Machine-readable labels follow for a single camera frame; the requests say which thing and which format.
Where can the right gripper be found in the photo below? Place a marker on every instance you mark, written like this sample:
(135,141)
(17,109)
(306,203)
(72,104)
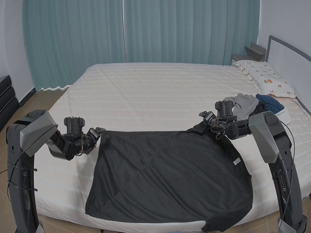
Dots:
(218,126)

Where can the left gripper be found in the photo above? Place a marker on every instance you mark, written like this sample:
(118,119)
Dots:
(86,144)

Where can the black T-shirt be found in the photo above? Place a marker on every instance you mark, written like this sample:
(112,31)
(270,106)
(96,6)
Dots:
(158,178)

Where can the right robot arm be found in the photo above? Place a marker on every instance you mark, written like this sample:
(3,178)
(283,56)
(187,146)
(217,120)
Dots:
(264,135)

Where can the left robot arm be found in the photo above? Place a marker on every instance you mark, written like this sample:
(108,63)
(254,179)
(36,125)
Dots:
(31,132)

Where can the pile of clothes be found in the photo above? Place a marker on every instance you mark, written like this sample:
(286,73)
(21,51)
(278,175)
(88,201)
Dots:
(267,103)

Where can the bed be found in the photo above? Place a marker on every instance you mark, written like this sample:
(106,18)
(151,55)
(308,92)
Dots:
(145,93)

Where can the white printed pillow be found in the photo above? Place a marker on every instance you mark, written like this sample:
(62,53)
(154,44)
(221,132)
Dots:
(264,79)

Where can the grey bedside table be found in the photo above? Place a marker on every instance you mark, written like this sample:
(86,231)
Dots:
(252,48)

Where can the black chest of drawers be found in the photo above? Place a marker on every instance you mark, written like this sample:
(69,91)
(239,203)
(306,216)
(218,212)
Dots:
(6,96)

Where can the blue-green curtain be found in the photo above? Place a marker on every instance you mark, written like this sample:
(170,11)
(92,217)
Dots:
(189,20)
(73,33)

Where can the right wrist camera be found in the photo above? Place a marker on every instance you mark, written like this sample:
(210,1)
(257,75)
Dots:
(209,119)

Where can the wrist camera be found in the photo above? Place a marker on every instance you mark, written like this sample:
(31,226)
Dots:
(209,119)
(93,134)

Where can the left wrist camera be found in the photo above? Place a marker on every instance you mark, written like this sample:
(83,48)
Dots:
(93,134)

